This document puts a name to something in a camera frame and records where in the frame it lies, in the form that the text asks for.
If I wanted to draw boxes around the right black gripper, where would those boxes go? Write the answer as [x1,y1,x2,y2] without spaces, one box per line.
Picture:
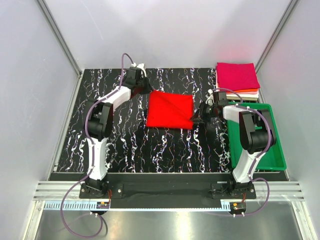
[189,101,218,124]

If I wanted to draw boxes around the red t shirt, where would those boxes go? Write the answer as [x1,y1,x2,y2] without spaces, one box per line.
[146,90,194,130]

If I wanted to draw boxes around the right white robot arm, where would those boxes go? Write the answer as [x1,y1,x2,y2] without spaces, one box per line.
[190,88,277,199]

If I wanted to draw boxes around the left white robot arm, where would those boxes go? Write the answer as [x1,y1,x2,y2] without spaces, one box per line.
[82,63,153,198]

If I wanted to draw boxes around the cream folded t shirt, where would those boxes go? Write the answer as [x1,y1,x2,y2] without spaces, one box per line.
[226,92,259,101]

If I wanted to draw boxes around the magenta folded t shirt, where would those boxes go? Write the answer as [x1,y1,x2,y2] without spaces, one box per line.
[216,62,260,92]

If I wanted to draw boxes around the orange folded t shirt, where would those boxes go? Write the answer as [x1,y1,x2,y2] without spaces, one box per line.
[219,87,259,95]

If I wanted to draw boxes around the green plastic bin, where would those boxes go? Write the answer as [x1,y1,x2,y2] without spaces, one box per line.
[227,102,287,171]

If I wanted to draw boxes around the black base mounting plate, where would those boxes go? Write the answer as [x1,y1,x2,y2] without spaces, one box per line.
[79,172,257,200]

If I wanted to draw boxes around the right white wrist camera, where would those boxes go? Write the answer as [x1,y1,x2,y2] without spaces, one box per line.
[205,89,214,106]

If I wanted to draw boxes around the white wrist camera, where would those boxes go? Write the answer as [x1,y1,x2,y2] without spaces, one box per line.
[205,89,214,106]
[131,62,147,77]

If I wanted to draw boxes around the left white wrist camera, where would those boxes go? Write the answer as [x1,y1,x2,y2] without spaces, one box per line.
[131,62,147,77]

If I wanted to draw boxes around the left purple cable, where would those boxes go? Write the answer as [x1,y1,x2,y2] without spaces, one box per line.
[59,52,135,237]

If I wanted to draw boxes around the left aluminium frame post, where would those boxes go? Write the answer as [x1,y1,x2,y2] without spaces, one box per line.
[35,0,82,76]

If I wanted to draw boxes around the aluminium frame post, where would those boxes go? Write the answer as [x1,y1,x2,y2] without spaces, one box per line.
[35,0,82,76]
[255,0,300,73]

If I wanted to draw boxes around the aluminium front rail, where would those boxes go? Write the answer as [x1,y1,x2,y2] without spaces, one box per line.
[33,180,304,201]

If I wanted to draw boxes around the right aluminium frame post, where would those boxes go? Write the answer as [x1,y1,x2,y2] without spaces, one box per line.
[255,0,300,73]

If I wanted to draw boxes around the white slotted cable duct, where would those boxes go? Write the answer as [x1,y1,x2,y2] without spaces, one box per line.
[44,201,111,211]

